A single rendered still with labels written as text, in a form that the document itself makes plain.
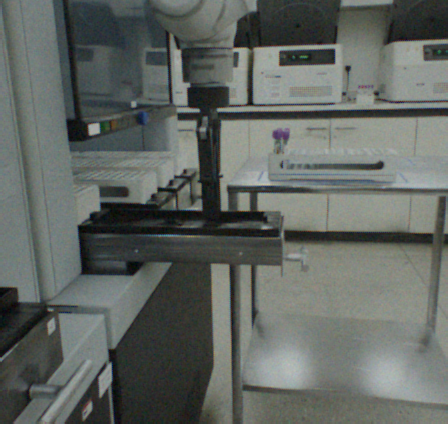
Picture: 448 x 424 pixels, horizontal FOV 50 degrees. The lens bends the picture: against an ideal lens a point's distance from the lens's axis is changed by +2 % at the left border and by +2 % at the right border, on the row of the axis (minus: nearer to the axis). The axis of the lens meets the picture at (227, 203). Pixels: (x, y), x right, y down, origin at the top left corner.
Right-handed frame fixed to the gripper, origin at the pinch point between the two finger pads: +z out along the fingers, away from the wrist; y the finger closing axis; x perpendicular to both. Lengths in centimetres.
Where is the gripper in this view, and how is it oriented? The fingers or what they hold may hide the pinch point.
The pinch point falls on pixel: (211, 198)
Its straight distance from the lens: 88.6
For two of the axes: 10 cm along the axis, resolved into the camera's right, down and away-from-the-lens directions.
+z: 0.2, 9.7, 2.5
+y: -1.3, 2.5, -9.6
